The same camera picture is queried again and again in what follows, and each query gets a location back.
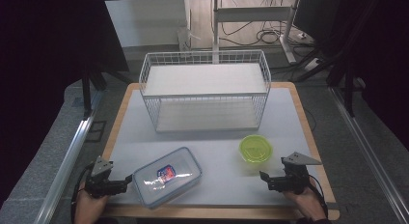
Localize person's left hand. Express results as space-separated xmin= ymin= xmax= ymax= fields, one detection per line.
xmin=73 ymin=182 xmax=111 ymax=224

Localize person's right hand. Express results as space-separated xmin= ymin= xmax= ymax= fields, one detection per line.
xmin=283 ymin=179 xmax=327 ymax=222

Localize black curtain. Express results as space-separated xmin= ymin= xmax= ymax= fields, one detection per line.
xmin=316 ymin=0 xmax=409 ymax=151
xmin=0 ymin=0 xmax=130 ymax=208

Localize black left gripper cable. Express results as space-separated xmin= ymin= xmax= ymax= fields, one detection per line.
xmin=70 ymin=164 xmax=95 ymax=223

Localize black stand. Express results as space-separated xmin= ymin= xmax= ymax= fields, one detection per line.
xmin=288 ymin=40 xmax=366 ymax=118
xmin=80 ymin=61 xmax=133 ymax=120

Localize wooden table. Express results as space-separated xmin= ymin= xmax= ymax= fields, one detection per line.
xmin=100 ymin=82 xmax=341 ymax=222

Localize white desk frame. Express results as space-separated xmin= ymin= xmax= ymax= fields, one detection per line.
xmin=211 ymin=0 xmax=302 ymax=65

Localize clear rectangular food container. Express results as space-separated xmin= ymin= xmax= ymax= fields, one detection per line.
xmin=132 ymin=146 xmax=203 ymax=209

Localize aluminium rail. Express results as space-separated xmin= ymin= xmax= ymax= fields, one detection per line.
xmin=33 ymin=90 xmax=104 ymax=224
xmin=328 ymin=86 xmax=409 ymax=224

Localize green round container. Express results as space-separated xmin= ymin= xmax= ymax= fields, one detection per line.
xmin=238 ymin=134 xmax=274 ymax=164

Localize white wire shelf rack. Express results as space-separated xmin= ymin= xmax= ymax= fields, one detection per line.
xmin=138 ymin=49 xmax=272 ymax=133

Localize grey table mat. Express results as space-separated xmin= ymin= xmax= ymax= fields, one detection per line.
xmin=107 ymin=87 xmax=330 ymax=208

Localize black floor cables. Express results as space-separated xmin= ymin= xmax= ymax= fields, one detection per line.
xmin=220 ymin=20 xmax=314 ymax=48

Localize white power strip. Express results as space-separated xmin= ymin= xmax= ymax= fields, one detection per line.
xmin=303 ymin=57 xmax=323 ymax=72

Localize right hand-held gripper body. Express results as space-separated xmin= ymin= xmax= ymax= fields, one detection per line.
xmin=281 ymin=152 xmax=323 ymax=196

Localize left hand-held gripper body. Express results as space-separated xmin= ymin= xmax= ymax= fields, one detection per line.
xmin=84 ymin=155 xmax=115 ymax=200

